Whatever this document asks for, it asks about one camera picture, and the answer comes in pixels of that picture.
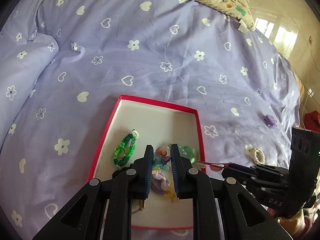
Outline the green hair tie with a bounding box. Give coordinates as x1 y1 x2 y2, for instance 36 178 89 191
178 144 200 164

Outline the green braided bracelet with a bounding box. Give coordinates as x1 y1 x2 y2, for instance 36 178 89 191
111 128 140 168

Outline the yellow claw hair clip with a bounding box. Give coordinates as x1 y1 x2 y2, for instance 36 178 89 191
165 190 178 203

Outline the pink snap hair clip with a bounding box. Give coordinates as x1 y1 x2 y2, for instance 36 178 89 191
197 161 231 172

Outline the black scrunchie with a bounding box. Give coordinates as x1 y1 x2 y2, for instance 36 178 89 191
112 164 133 179

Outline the person's right hand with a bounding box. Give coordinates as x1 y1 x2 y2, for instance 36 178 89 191
267 207 312 239

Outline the pearl bead scrunchie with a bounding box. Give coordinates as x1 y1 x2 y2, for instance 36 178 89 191
251 147 265 165

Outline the red shallow box tray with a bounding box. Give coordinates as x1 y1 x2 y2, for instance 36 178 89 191
88 95 205 230

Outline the purple flower hair accessory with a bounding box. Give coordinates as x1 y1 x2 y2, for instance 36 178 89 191
263 114 277 129

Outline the red object beside bed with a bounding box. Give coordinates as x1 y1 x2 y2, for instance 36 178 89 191
304 111 320 133

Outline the purple floral bed quilt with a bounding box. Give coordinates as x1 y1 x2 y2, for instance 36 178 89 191
1 0 299 239

